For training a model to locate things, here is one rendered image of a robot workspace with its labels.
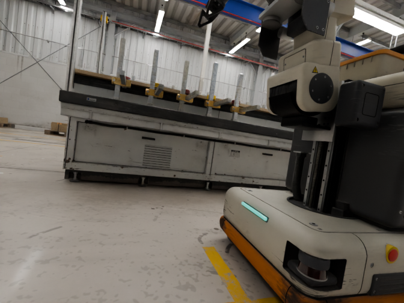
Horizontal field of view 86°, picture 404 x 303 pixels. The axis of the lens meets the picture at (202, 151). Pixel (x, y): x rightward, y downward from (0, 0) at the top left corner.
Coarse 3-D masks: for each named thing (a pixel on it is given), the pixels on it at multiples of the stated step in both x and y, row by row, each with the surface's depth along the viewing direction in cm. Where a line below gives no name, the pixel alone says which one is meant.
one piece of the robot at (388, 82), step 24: (384, 96) 75; (384, 120) 74; (312, 144) 103; (336, 144) 86; (360, 144) 81; (384, 144) 73; (288, 168) 117; (312, 168) 95; (336, 168) 87; (360, 168) 79; (384, 168) 72; (312, 192) 91; (336, 192) 87; (360, 192) 78; (384, 192) 71; (360, 216) 80; (384, 216) 70
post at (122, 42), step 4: (124, 40) 161; (120, 44) 160; (124, 44) 161; (120, 48) 160; (124, 48) 161; (120, 52) 161; (120, 56) 161; (120, 60) 161; (120, 64) 161; (120, 68) 162; (116, 76) 161; (116, 84) 162; (116, 88) 162; (116, 92) 162; (116, 96) 163
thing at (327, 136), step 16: (272, 96) 89; (288, 96) 78; (352, 96) 69; (368, 96) 69; (288, 112) 83; (304, 112) 79; (320, 112) 81; (336, 112) 74; (352, 112) 68; (368, 112) 69; (304, 128) 86; (320, 128) 82; (336, 128) 82; (352, 128) 76; (368, 128) 71
